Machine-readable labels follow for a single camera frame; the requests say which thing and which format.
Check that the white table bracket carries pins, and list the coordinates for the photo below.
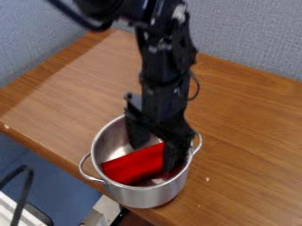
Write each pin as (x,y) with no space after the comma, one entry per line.
(106,213)

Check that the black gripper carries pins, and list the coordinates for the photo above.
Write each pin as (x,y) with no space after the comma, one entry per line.
(155,112)

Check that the red block object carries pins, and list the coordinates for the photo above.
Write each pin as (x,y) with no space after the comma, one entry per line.
(135,166)

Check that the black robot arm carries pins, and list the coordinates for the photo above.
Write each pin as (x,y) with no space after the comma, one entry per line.
(161,22)

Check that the stainless steel metal pot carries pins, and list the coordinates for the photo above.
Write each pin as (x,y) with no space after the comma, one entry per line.
(150,192)

